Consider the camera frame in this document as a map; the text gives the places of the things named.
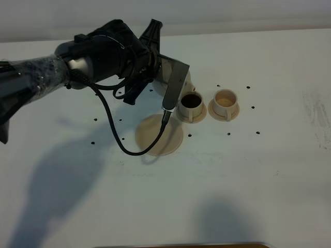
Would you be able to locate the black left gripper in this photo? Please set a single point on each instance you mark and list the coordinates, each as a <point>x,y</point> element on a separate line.
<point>137,83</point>

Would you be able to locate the beige ceramic teapot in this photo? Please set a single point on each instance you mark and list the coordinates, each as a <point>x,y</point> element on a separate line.
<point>160,84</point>

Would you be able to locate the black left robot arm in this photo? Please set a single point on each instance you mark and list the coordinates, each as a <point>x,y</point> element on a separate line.
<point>111,57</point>

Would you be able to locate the beige teacup near teapot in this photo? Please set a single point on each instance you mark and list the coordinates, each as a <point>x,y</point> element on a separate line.
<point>191,99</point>

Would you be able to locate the beige round teapot saucer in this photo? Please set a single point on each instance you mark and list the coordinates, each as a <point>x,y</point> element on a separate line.
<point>149,128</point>

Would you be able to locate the beige saucer under far teacup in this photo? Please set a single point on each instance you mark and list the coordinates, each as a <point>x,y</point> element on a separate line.
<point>218,117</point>

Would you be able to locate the beige saucer under teacup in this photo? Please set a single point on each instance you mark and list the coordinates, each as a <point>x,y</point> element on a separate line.
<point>218,117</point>
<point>191,114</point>

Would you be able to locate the beige saucer under near teacup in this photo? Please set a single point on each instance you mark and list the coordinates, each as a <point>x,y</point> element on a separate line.
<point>191,114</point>

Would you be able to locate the beige teacup far right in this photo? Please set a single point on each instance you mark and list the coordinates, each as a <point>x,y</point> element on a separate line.
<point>225,103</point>

